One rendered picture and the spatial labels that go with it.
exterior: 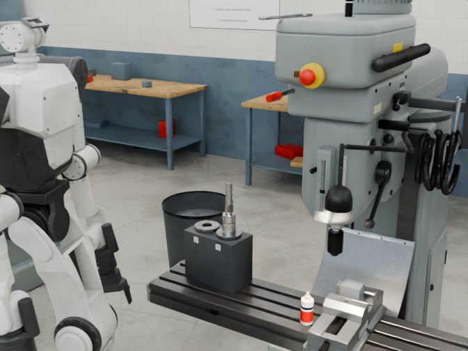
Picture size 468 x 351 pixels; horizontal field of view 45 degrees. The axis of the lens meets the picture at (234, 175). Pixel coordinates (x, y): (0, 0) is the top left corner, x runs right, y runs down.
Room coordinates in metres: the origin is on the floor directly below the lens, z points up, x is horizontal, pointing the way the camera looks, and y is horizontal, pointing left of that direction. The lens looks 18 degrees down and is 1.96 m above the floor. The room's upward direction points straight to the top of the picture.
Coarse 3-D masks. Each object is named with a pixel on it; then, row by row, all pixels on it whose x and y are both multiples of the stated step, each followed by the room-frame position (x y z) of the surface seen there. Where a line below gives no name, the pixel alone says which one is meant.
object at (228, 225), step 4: (224, 220) 1.80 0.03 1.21; (228, 220) 1.79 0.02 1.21; (232, 220) 1.79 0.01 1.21; (224, 224) 1.80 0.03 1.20; (228, 224) 1.79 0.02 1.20; (232, 224) 1.79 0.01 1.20; (224, 228) 1.80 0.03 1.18; (228, 228) 1.79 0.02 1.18; (232, 228) 1.79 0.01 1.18; (224, 232) 1.80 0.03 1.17; (228, 232) 1.79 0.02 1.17; (232, 232) 1.79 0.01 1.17
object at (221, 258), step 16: (208, 224) 1.89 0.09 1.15; (192, 240) 1.84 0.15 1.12; (208, 240) 1.79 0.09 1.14; (224, 240) 1.77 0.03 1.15; (240, 240) 1.77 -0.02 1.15; (192, 256) 1.84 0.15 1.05; (208, 256) 1.79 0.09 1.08; (224, 256) 1.75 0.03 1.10; (240, 256) 1.77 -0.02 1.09; (192, 272) 1.84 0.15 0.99; (208, 272) 1.80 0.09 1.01; (224, 272) 1.75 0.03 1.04; (240, 272) 1.77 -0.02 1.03; (224, 288) 1.75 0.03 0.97; (240, 288) 1.77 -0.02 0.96
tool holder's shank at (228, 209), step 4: (228, 184) 1.80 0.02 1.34; (232, 184) 1.81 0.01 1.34; (228, 188) 1.80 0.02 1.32; (232, 188) 1.81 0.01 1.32; (228, 192) 1.80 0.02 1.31; (232, 192) 1.81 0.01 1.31; (228, 196) 1.80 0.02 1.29; (232, 196) 1.81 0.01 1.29; (228, 200) 1.80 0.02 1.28; (232, 200) 1.81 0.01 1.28; (228, 204) 1.80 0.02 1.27; (232, 204) 1.81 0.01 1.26; (228, 208) 1.80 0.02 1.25; (232, 208) 1.81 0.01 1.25; (228, 212) 1.80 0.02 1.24; (232, 212) 1.81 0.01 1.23
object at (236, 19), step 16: (192, 0) 6.96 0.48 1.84; (208, 0) 6.84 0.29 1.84; (224, 0) 6.73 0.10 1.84; (240, 0) 6.62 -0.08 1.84; (256, 0) 6.52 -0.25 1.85; (272, 0) 6.41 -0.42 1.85; (192, 16) 6.96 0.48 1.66; (208, 16) 6.84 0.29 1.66; (224, 16) 6.73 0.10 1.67; (240, 16) 6.62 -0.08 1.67; (256, 16) 6.52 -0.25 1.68
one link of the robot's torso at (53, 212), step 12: (60, 180) 1.52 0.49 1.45; (12, 192) 1.43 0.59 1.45; (24, 192) 1.42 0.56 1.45; (36, 192) 1.42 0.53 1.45; (48, 192) 1.42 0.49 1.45; (60, 192) 1.48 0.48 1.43; (60, 204) 1.47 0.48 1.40; (60, 216) 1.46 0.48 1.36; (48, 228) 1.42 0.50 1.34; (60, 228) 1.46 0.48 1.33; (60, 240) 1.45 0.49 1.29
